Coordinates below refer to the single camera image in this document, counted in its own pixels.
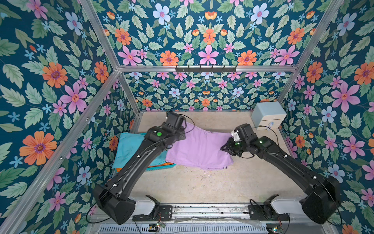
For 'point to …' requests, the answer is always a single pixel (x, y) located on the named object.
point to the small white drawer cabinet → (267, 115)
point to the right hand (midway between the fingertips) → (221, 147)
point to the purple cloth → (200, 149)
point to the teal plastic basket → (153, 168)
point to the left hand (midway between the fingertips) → (182, 131)
